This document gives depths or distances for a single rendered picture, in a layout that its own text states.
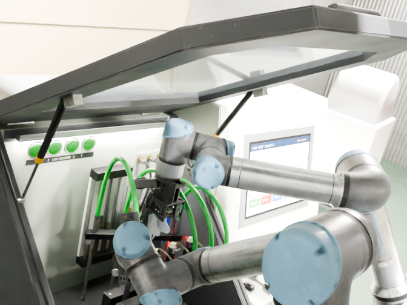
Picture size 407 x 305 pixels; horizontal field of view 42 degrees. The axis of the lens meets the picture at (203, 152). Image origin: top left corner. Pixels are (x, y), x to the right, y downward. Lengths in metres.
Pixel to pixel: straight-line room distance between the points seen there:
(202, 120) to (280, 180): 0.63
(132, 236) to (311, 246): 0.43
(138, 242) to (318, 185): 0.45
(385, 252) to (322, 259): 0.76
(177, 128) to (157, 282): 0.44
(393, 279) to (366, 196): 0.35
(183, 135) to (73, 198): 0.54
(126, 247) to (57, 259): 0.81
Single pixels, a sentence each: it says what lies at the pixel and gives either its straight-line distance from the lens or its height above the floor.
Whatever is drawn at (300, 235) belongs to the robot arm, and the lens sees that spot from 0.77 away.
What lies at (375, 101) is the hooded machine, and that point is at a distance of 4.95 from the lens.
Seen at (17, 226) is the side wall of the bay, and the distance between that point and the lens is 1.42.
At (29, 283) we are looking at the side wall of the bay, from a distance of 1.41.
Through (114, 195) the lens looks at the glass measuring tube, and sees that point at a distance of 1.80.
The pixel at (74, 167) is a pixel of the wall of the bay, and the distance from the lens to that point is 1.69.
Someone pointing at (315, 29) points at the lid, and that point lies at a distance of 0.87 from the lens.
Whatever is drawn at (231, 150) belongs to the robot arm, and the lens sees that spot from 1.36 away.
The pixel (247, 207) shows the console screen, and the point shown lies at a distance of 1.96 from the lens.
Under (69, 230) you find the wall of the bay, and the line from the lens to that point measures 1.81.
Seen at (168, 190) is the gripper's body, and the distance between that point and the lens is 1.42.
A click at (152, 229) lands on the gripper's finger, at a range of 1.49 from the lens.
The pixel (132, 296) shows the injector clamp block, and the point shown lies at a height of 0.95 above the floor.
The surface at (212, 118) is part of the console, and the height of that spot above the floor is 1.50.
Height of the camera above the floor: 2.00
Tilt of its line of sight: 20 degrees down
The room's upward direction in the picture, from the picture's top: 14 degrees clockwise
